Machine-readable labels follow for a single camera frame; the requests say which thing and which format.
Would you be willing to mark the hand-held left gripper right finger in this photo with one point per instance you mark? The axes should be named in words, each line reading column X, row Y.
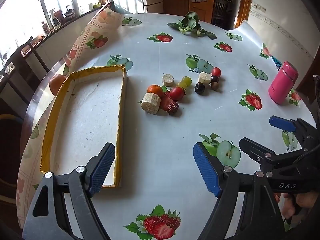
column 206, row 170

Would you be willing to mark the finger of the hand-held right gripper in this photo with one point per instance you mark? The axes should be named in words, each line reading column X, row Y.
column 252, row 148
column 281, row 123

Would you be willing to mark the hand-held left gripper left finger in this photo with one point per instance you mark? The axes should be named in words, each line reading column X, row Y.
column 103, row 163

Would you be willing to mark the yellow-rimmed cardboard tray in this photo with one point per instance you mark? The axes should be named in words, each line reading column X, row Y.
column 95, row 110

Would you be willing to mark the red date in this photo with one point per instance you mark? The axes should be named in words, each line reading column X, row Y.
column 173, row 108

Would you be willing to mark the brown longan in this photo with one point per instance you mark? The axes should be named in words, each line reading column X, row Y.
column 215, row 86

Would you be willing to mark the red strawberry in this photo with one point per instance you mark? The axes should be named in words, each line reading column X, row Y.
column 164, row 103

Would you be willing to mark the small dark grape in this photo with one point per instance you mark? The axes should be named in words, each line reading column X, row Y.
column 214, row 79

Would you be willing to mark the red cherry tomato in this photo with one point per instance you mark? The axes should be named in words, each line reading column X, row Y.
column 177, row 93
column 216, row 71

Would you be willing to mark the small orange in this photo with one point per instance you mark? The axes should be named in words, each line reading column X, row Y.
column 154, row 89

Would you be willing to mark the person's right hand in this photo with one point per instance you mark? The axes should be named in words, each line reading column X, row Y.
column 303, row 202

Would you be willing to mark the pink bottle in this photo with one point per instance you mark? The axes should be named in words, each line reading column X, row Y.
column 283, row 82

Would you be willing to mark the fruit printed tablecloth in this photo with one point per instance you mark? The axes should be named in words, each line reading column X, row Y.
column 162, row 142

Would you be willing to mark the blue packet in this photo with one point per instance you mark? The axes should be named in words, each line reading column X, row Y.
column 276, row 62

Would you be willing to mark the large dark grape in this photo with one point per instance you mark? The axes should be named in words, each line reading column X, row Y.
column 199, row 88

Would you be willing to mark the green grape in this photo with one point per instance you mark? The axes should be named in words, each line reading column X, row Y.
column 186, row 80
column 180, row 84

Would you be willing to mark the large orange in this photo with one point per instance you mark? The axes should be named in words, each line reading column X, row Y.
column 56, row 85

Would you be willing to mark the dark wooden chair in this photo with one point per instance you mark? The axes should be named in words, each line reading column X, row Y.
column 11, row 80
column 30, row 46

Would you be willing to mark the dark slatted chair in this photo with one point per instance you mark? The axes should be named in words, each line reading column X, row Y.
column 220, row 11

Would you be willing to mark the green bok choy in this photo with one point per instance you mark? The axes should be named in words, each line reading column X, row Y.
column 190, row 23

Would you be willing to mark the small red-label bottle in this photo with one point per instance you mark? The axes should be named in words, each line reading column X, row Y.
column 45, row 28

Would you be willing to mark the wooden door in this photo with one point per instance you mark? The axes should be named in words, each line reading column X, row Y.
column 201, row 0

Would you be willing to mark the white spray bottle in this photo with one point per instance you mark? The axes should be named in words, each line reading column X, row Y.
column 55, row 20

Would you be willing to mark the metal kettle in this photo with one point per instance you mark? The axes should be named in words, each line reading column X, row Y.
column 69, row 12

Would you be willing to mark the white cup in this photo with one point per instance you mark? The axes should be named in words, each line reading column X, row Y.
column 90, row 6

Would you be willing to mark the wooden cabinet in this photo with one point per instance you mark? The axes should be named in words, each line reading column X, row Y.
column 175, row 6

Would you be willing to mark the white thermos jug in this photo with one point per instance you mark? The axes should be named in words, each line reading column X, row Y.
column 75, row 7

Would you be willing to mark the white wall socket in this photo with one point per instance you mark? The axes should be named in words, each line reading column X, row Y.
column 258, row 7

